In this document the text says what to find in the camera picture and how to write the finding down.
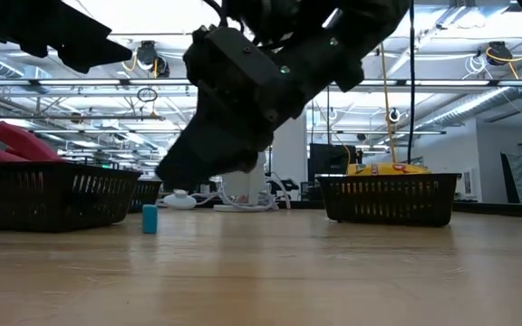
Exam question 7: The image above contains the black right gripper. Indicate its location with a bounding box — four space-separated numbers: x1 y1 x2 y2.
154 72 334 192

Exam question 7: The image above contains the black slotted plastic basket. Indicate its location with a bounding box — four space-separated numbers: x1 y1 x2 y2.
317 173 462 229
127 178 163 214
0 161 143 233

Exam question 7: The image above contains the blue eraser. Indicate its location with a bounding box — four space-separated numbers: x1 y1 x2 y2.
141 204 160 235

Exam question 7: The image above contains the yellow green crayon box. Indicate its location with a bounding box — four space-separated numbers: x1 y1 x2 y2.
346 162 433 177

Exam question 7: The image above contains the white square column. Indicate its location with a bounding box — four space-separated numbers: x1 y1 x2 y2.
269 110 308 196

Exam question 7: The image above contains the long ceiling strip light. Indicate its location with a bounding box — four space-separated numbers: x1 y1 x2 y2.
38 77 522 88

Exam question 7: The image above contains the white lamp cable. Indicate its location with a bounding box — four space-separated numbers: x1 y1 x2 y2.
195 173 292 213

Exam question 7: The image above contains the black ceiling cable reel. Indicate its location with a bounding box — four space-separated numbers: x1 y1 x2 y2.
136 40 170 79
486 40 515 67

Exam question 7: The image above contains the black coiled cable loop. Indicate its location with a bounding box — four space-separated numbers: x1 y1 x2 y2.
136 87 159 104

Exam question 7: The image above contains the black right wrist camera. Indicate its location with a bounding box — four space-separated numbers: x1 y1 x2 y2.
183 24 289 99

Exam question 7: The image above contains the yellow hanging cable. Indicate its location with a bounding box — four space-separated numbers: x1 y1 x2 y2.
378 43 401 165

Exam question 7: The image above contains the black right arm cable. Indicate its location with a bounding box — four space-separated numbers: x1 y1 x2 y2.
406 0 417 165

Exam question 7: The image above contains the silver ventilation duct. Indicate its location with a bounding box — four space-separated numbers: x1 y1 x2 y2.
417 85 522 130

